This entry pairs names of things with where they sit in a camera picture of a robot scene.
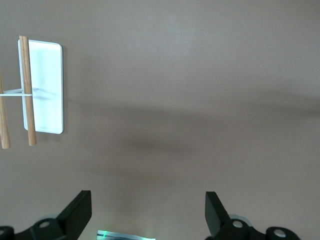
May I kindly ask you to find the white rack with wooden bars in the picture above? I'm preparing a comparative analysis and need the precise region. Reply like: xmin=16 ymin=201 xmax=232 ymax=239
xmin=0 ymin=35 xmax=65 ymax=150

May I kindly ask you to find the brown table cover sheet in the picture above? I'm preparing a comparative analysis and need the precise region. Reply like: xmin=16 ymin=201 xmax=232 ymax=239
xmin=0 ymin=0 xmax=320 ymax=240

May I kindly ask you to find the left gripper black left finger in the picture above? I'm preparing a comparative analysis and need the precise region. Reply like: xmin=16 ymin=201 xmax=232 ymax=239
xmin=14 ymin=190 xmax=93 ymax=240

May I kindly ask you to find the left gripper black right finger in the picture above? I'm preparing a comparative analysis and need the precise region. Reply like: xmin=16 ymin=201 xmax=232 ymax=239
xmin=204 ymin=191 xmax=266 ymax=240

